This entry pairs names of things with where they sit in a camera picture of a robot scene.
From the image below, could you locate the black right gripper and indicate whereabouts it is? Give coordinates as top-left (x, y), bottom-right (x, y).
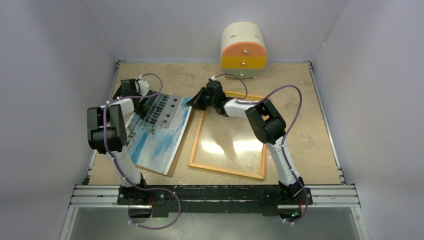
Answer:
top-left (186, 86), bottom-right (216, 112)

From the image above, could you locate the yellow wooden picture frame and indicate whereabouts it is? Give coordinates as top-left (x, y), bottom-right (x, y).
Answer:
top-left (188, 91), bottom-right (269, 180)

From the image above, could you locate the building and sky photo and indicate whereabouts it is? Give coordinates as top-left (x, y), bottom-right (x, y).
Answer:
top-left (126, 93), bottom-right (192, 175)

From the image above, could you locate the clear plastic sheet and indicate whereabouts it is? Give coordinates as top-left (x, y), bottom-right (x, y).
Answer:
top-left (193, 96), bottom-right (266, 175)

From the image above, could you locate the brown backing board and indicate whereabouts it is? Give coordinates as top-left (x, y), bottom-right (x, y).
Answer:
top-left (129, 109), bottom-right (194, 177)

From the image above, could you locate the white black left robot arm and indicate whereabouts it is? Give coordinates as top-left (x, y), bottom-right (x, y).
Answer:
top-left (86, 76), bottom-right (157, 205)

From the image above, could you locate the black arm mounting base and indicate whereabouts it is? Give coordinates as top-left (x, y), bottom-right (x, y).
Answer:
top-left (116, 184), bottom-right (313, 219)

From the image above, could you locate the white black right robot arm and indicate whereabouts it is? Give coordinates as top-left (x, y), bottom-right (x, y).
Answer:
top-left (187, 80), bottom-right (308, 204)

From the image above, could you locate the round pastel drawer cabinet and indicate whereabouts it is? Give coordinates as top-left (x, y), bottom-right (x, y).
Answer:
top-left (220, 21), bottom-right (268, 79)

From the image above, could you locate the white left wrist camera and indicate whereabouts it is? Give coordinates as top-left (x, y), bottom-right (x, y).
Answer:
top-left (136, 75), bottom-right (150, 96)

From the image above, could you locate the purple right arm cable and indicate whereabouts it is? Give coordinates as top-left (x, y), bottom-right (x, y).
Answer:
top-left (211, 73), bottom-right (311, 226)

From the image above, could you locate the aluminium rail frame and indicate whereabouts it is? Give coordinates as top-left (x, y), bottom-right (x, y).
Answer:
top-left (60, 61), bottom-right (367, 240)

